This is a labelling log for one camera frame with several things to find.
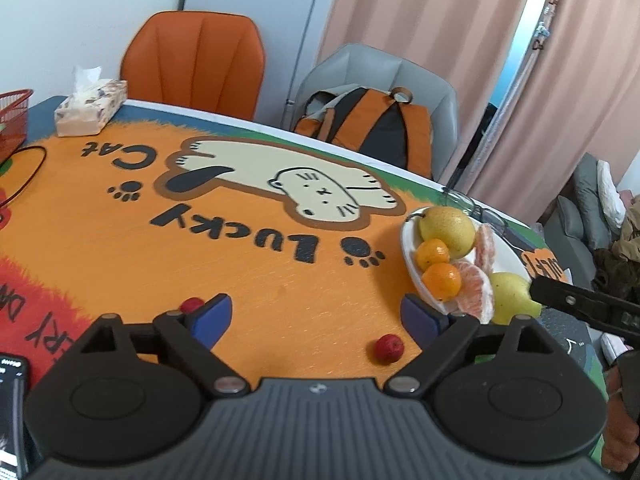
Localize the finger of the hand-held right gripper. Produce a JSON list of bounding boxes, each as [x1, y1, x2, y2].
[[529, 275, 640, 348]]

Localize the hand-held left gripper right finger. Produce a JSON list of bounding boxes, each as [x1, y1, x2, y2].
[[384, 293, 564, 396]]

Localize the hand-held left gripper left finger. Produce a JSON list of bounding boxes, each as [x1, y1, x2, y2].
[[69, 293, 249, 398]]

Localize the small rough red fruit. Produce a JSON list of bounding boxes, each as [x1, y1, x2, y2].
[[375, 334, 404, 365]]

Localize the small orange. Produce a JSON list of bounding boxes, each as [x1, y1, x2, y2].
[[421, 262, 462, 303], [415, 238, 451, 271]]

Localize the wide peeled pomelo segment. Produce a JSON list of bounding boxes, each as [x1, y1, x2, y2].
[[452, 260, 496, 325]]

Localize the white oval bowl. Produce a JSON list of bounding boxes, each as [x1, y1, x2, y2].
[[400, 206, 538, 326]]

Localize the narrow peeled pomelo segment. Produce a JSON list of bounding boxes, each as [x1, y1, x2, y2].
[[473, 223, 497, 273]]

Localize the person's right hand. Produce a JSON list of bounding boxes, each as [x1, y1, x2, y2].
[[601, 364, 640, 474]]

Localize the brown clothing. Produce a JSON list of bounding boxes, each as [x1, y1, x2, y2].
[[592, 205, 640, 303]]

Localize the printed cat table mat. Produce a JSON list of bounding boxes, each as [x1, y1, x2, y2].
[[0, 97, 601, 461]]

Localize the grey sofa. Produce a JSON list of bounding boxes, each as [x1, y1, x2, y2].
[[542, 152, 640, 263]]

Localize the yellow pear with stem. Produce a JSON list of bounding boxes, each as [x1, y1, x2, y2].
[[407, 206, 477, 259]]

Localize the white pillow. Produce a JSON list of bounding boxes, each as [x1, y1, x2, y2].
[[596, 160, 627, 217]]

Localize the black-framed glasses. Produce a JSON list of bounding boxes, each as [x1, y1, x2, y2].
[[442, 186, 508, 226]]

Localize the orange and black backpack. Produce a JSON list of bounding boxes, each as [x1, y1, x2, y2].
[[294, 86, 433, 179]]

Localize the black smartphone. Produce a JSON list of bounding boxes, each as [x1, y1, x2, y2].
[[0, 354, 30, 480]]

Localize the pink curtain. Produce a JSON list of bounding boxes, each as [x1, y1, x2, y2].
[[320, 0, 542, 196], [465, 0, 640, 221]]

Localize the patterned tissue pack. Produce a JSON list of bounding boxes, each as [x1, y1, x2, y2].
[[54, 65, 128, 137]]

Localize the grey chair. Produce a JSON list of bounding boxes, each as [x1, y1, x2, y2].
[[295, 43, 460, 181]]

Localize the orange chair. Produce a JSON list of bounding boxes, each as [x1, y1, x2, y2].
[[120, 10, 266, 122]]

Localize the window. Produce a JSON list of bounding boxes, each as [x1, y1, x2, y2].
[[492, 0, 557, 111]]

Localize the black cable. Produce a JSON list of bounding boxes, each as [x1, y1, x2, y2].
[[0, 146, 48, 210]]

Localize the red wire basket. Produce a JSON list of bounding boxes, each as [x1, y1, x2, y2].
[[0, 89, 34, 163]]

